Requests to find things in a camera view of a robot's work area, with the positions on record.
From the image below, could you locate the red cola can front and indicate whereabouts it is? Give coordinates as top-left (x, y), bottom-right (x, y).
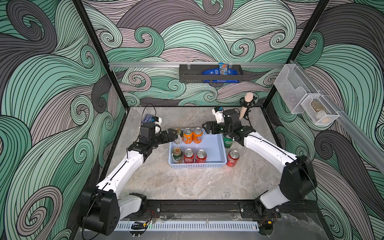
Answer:
top-left (184, 149), bottom-right (195, 164)

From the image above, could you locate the small clear wall bin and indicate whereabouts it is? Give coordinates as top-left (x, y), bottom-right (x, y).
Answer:
top-left (301, 94), bottom-right (340, 127)

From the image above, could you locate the light blue plastic basket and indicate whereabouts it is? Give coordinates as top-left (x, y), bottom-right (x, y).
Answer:
top-left (168, 130), bottom-right (227, 169)

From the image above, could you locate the black wall shelf basket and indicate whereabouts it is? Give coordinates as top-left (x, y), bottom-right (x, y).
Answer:
top-left (179, 64), bottom-right (244, 83)

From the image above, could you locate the blue snack packet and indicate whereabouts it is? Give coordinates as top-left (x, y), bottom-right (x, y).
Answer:
top-left (202, 63), bottom-right (240, 83)

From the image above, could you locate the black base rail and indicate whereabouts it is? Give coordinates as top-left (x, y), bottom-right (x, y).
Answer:
top-left (127, 200), bottom-right (320, 221)

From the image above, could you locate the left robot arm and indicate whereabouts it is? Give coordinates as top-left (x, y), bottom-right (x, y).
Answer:
top-left (79, 123), bottom-right (178, 236)

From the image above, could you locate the large clear wall bin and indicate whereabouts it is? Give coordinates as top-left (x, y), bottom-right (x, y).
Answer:
top-left (274, 64), bottom-right (309, 114)

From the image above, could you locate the orange can back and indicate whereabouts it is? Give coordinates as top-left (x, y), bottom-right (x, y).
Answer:
top-left (183, 128), bottom-right (193, 145)
top-left (193, 128), bottom-right (203, 144)

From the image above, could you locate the green sprite can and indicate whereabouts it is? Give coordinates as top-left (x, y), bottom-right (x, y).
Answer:
top-left (223, 135), bottom-right (234, 149)

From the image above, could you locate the blue card box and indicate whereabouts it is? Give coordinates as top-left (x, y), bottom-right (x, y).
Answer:
top-left (142, 114), bottom-right (154, 124)

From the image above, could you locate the green white can back-left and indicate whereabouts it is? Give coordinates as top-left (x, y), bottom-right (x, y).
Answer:
top-left (174, 128), bottom-right (183, 145)

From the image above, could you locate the beige microphone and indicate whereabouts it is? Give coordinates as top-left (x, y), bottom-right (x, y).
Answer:
top-left (240, 92), bottom-right (255, 120)

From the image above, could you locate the red cola can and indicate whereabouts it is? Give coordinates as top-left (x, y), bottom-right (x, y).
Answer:
top-left (184, 149), bottom-right (195, 164)
top-left (227, 150), bottom-right (240, 167)

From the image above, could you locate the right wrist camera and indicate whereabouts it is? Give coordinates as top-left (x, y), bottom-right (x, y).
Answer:
top-left (212, 107), bottom-right (225, 124)

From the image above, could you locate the white perforated cable tray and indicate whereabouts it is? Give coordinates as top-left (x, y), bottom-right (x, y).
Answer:
top-left (115, 220), bottom-right (260, 232)

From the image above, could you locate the aluminium wall rail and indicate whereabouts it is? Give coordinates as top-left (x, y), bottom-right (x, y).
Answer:
top-left (109, 62), bottom-right (285, 69)
top-left (290, 60), bottom-right (384, 173)

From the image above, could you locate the aluminium wall rail right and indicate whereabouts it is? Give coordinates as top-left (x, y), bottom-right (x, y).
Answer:
top-left (290, 60), bottom-right (384, 173)

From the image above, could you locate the green gold can front-left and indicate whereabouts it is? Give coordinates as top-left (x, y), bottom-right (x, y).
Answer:
top-left (172, 147), bottom-right (184, 164)

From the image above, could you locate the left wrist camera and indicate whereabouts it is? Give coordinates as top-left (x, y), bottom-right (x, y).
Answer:
top-left (151, 116), bottom-right (162, 134)

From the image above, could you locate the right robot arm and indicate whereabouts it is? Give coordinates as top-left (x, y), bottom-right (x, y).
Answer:
top-left (202, 116), bottom-right (318, 216)

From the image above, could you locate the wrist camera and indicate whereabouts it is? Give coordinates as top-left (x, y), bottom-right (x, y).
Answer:
top-left (212, 107), bottom-right (225, 124)
top-left (151, 116), bottom-right (162, 134)

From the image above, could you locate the aluminium wall rail back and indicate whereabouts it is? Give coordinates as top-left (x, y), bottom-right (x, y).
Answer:
top-left (109, 62), bottom-right (285, 69)

